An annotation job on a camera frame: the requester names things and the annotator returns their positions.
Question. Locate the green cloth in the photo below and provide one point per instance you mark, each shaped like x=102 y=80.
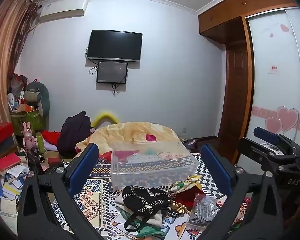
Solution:
x=150 y=232

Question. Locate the dark clothes pile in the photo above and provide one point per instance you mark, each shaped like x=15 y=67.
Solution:
x=73 y=135

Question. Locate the brown striped curtain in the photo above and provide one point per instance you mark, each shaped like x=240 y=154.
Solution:
x=5 y=55

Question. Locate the red gift box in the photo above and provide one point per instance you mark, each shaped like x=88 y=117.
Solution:
x=1 y=131

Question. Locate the red garment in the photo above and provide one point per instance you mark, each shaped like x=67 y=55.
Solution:
x=51 y=137

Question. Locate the yellow foam tube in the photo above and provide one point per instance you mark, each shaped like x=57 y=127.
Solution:
x=106 y=116

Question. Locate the black patterned garment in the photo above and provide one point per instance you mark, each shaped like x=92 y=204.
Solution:
x=145 y=200

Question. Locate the red book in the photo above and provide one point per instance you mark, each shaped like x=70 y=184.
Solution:
x=8 y=162

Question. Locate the black telescope tube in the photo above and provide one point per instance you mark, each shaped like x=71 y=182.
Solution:
x=38 y=155

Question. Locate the white paper box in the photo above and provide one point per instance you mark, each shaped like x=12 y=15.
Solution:
x=8 y=215

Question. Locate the pile of papers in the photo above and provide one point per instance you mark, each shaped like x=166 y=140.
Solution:
x=10 y=182

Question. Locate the red cloth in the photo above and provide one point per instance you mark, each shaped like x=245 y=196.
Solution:
x=190 y=196

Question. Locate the green cardboard box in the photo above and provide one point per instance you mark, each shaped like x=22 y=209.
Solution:
x=30 y=122

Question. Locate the white air conditioner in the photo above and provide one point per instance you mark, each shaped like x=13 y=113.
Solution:
x=62 y=8

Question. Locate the yellow green printed scarf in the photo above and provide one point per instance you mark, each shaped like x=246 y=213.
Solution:
x=182 y=183

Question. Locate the patterned bed sheet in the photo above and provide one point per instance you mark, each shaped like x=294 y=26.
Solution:
x=97 y=200

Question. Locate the pink cloth patch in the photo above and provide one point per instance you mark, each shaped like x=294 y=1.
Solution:
x=151 y=138

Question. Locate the grey plush toy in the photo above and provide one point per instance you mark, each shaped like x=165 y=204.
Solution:
x=36 y=95

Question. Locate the yellow fleece blanket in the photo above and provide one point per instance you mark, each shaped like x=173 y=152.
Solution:
x=130 y=133

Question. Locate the green cylinder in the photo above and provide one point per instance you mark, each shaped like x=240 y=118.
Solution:
x=40 y=142

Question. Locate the clear packet of dark beads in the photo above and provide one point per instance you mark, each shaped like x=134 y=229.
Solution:
x=202 y=211

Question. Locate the red cylinder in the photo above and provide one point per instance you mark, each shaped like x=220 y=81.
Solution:
x=55 y=161

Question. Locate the cream cloth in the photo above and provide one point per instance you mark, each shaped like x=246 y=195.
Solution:
x=156 y=218

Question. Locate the white wall socket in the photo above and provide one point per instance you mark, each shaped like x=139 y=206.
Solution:
x=183 y=130

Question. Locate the pink rabbit toy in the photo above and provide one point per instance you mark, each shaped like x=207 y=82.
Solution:
x=28 y=137

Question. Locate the clear plastic storage box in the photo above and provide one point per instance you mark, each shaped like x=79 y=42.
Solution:
x=152 y=166

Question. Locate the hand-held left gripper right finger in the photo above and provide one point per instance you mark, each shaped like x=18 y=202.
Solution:
x=217 y=171

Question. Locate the brown wooden door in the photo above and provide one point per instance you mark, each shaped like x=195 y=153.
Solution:
x=235 y=92

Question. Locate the wooden wardrobe with heart doors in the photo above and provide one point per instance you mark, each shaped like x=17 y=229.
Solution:
x=272 y=67

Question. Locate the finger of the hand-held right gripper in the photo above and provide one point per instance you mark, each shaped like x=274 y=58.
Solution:
x=252 y=151
x=266 y=134

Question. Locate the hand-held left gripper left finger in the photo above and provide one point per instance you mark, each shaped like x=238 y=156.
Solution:
x=83 y=166

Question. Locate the gold shiny fabric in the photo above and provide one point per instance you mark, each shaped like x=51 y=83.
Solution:
x=178 y=208

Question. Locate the wall-mounted black television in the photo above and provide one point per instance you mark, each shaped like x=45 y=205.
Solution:
x=114 y=45

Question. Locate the small black wall monitor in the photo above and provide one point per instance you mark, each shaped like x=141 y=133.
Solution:
x=112 y=71

